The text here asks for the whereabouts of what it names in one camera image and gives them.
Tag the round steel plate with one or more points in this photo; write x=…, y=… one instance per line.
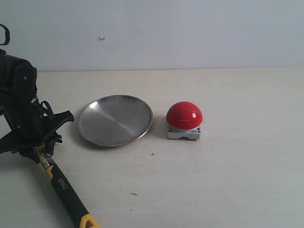
x=115, y=120

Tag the red dome push button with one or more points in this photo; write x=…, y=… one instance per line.
x=184, y=120

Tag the yellow black claw hammer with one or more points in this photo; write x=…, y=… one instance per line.
x=76, y=210

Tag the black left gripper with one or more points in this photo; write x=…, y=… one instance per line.
x=32, y=123

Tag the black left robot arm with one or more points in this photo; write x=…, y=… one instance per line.
x=17, y=81

